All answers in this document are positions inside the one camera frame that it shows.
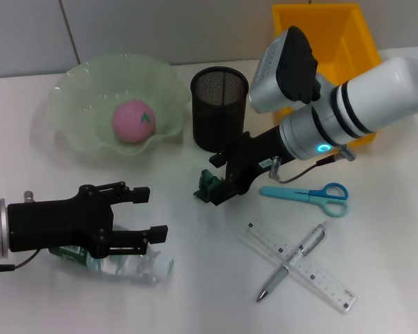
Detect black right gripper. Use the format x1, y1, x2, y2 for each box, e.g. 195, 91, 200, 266
199, 124, 297, 207

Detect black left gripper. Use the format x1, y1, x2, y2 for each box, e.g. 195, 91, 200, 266
6, 180, 169, 260

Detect green plastic scrap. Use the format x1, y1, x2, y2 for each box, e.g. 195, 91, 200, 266
193, 168, 227, 201

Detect clear green-label water bottle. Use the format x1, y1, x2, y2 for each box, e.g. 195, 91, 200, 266
48, 224, 175, 286

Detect blue scissors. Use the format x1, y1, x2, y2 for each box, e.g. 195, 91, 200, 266
260, 182, 350, 218

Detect pink peach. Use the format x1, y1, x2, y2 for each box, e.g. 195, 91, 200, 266
111, 99, 157, 144

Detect black mesh pen holder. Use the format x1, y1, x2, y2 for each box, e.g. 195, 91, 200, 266
189, 65, 250, 154

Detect clear silver pen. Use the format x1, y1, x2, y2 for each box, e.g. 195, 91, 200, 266
256, 221, 329, 303

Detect green glass fruit plate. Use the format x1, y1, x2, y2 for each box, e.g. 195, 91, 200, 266
45, 51, 192, 157

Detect transparent plastic ruler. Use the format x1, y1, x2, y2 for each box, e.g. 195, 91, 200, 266
243, 218, 358, 314

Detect yellow plastic bin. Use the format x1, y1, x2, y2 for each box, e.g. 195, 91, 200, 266
271, 2, 383, 149

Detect right gripper connector cable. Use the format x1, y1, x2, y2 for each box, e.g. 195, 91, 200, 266
268, 144, 355, 184

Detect gripper connector cable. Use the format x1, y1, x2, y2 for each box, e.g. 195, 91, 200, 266
0, 250, 39, 275
268, 144, 355, 184

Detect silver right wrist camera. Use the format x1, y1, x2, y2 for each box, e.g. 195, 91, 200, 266
249, 26, 323, 114

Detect left gripper connector cable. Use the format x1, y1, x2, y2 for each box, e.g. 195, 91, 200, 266
0, 250, 39, 275

